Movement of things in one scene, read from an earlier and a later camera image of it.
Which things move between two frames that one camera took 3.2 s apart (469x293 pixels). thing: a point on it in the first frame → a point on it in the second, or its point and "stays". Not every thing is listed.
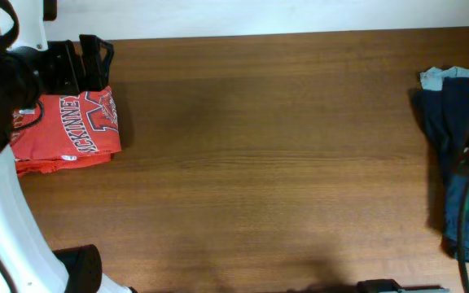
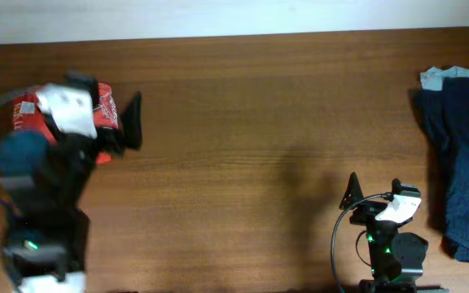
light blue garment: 431,78 stays
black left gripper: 99,62 → 131,117
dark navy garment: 446,113 stays
